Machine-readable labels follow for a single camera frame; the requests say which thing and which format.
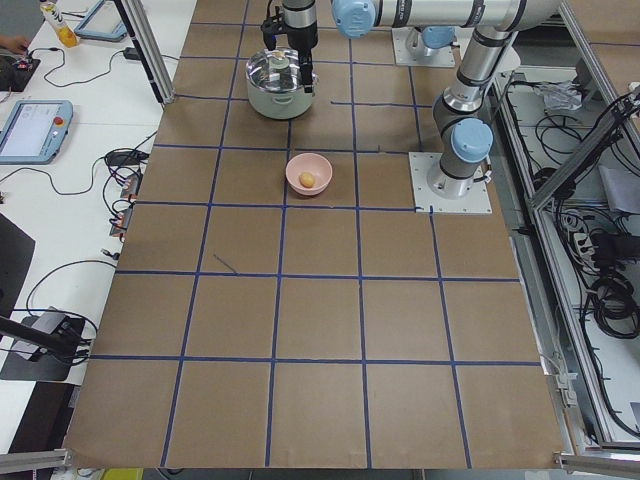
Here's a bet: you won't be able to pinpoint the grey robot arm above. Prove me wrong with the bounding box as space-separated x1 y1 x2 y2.
282 0 318 94
332 0 559 193

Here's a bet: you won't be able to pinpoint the glass pot lid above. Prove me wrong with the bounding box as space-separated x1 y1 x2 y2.
246 48 302 93

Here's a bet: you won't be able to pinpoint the person hand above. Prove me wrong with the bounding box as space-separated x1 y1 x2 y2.
0 35 30 55

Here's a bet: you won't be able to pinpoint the pale green steel pot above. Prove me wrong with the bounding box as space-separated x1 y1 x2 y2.
245 69 315 120

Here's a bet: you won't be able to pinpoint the black power adapter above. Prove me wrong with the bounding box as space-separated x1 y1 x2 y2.
123 47 140 61

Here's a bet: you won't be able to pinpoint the aluminium frame post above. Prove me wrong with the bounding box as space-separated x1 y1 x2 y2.
114 0 175 105

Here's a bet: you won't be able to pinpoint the brown egg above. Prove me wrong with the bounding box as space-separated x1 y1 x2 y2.
299 172 316 189

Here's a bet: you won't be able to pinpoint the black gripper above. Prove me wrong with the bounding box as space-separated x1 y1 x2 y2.
286 22 318 94

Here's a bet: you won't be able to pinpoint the brown cardboard table mat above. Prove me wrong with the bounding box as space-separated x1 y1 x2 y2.
65 1 563 469

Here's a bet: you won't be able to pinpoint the blue teach pendant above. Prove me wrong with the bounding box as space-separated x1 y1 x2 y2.
74 0 128 42
1 100 74 166

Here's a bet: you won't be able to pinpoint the pink bowl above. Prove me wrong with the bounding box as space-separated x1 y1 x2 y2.
285 152 333 196

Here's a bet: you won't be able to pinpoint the orange drink bottle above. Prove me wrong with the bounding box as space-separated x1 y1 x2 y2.
39 0 79 48

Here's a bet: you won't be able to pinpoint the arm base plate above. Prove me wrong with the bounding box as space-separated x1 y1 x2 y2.
392 26 456 68
408 152 492 215

